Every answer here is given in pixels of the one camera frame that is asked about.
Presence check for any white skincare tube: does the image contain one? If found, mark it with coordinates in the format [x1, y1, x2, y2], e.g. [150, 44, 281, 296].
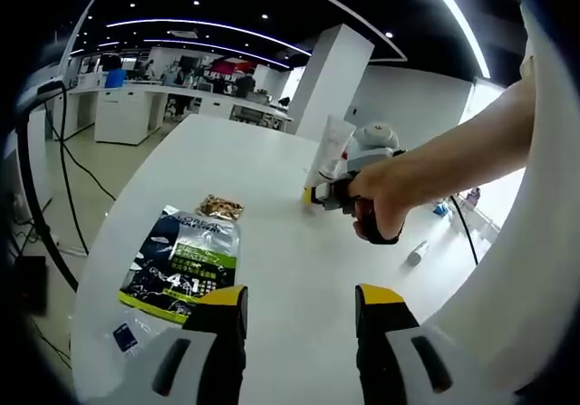
[303, 114, 358, 205]

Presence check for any small dark blue card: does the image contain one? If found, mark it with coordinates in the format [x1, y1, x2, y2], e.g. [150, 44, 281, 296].
[111, 322, 140, 352]

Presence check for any black box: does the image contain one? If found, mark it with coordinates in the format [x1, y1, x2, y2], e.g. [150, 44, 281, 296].
[12, 255, 49, 312]

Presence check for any person's right hand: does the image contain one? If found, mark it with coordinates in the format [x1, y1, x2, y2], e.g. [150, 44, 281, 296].
[351, 150, 430, 239]

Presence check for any black floor cable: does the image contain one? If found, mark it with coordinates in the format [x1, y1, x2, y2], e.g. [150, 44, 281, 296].
[44, 85, 117, 256]

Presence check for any dark green skincare sachet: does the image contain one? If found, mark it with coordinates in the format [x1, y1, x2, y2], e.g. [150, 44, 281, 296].
[117, 204, 242, 325]

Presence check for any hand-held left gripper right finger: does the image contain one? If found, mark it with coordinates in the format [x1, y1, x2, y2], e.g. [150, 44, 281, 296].
[354, 283, 455, 405]

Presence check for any person's white shirt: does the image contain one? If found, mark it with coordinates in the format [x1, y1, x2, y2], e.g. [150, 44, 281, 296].
[425, 1, 580, 379]

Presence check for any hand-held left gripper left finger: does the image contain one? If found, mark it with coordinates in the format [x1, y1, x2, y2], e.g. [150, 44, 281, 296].
[134, 284, 250, 405]

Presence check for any red wall banner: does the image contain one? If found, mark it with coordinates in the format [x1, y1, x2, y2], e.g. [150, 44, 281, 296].
[208, 58, 256, 79]

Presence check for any long white lab counter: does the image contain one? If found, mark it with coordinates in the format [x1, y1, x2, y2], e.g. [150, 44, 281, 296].
[44, 82, 295, 147]

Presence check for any small translucent skincare bottle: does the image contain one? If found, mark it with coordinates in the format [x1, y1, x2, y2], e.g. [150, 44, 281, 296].
[405, 240, 430, 266]

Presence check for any gold skincare sachet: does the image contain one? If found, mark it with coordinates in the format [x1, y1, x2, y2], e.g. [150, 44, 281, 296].
[194, 192, 247, 221]

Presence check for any long white ceiling light strip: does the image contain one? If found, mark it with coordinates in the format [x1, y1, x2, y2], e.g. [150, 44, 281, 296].
[416, 0, 493, 79]

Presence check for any blue bin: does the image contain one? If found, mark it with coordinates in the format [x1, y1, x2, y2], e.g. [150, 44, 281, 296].
[105, 68, 128, 89]

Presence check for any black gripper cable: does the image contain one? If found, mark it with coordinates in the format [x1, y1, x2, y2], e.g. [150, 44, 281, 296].
[448, 194, 479, 266]

